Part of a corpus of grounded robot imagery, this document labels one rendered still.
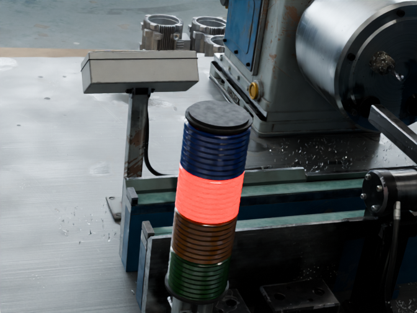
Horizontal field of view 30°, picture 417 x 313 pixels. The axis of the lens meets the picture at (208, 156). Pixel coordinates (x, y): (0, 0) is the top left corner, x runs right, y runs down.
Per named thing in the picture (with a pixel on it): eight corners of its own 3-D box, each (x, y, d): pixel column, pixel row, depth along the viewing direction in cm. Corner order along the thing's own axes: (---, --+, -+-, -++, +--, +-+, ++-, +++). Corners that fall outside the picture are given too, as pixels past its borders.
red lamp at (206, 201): (226, 189, 77) (231, 148, 75) (247, 222, 72) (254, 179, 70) (167, 193, 75) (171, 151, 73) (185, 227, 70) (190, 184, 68)
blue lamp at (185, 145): (231, 148, 75) (237, 105, 73) (254, 179, 70) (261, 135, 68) (171, 151, 73) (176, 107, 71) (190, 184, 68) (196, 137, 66)
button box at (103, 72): (187, 91, 127) (183, 60, 128) (200, 81, 120) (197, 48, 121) (82, 94, 121) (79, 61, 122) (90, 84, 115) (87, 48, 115)
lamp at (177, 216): (220, 227, 79) (226, 189, 77) (241, 261, 74) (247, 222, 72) (163, 232, 77) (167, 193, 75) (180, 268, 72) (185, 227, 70)
